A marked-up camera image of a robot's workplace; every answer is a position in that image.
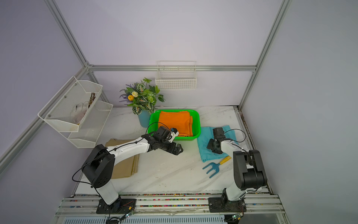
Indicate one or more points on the orange pants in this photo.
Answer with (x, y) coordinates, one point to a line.
(182, 121)

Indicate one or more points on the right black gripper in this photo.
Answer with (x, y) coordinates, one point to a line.
(209, 146)

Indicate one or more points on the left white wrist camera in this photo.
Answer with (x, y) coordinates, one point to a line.
(173, 134)

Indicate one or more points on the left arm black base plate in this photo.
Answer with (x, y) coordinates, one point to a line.
(120, 206)

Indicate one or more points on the white wire wall basket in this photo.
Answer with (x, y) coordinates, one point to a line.
(176, 75)

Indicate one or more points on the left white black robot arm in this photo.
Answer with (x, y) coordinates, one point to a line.
(99, 165)

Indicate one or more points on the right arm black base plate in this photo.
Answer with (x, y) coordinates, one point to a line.
(217, 204)

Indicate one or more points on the teal pants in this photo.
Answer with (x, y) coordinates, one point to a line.
(203, 140)

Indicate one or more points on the tan pants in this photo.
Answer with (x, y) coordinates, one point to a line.
(127, 167)

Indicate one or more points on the artificial plant in teal vase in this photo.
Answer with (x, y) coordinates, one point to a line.
(142, 97)

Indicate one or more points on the white mesh two-tier shelf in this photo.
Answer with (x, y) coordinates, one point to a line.
(77, 112)

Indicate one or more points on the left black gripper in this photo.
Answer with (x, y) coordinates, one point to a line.
(176, 151)

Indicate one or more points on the teal yellow garden fork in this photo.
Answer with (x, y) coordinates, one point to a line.
(215, 167)

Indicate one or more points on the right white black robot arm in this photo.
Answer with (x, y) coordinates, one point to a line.
(248, 168)

